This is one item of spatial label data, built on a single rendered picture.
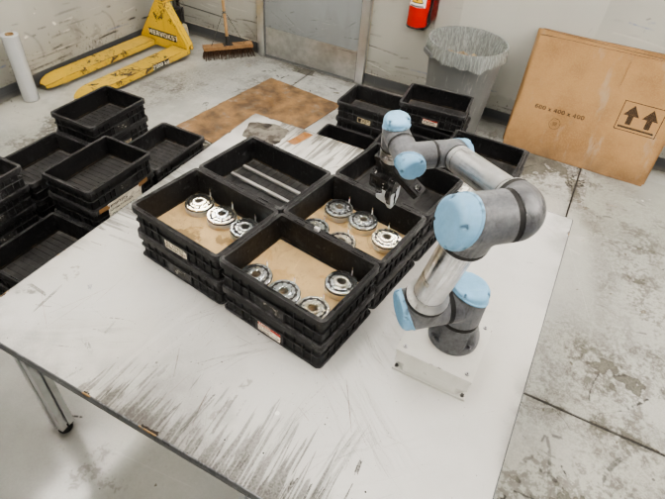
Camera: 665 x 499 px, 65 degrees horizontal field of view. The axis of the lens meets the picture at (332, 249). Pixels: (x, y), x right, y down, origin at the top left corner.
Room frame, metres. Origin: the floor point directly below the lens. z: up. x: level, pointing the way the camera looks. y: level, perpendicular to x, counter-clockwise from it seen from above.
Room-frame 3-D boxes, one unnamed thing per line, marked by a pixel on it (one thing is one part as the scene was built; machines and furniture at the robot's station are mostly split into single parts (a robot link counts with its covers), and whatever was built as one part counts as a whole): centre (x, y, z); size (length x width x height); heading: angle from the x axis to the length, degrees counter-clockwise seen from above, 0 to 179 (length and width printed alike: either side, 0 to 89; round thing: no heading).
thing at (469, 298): (1.01, -0.38, 0.97); 0.13 x 0.12 x 0.14; 108
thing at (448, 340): (1.01, -0.39, 0.85); 0.15 x 0.15 x 0.10
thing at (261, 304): (1.14, 0.09, 0.87); 0.40 x 0.30 x 0.11; 58
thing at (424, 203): (1.64, -0.23, 0.87); 0.40 x 0.30 x 0.11; 58
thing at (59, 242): (1.66, 1.30, 0.26); 0.40 x 0.30 x 0.23; 156
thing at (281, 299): (1.14, 0.09, 0.92); 0.40 x 0.30 x 0.02; 58
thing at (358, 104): (3.13, -0.18, 0.31); 0.40 x 0.30 x 0.34; 66
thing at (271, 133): (2.25, 0.38, 0.71); 0.22 x 0.19 x 0.01; 66
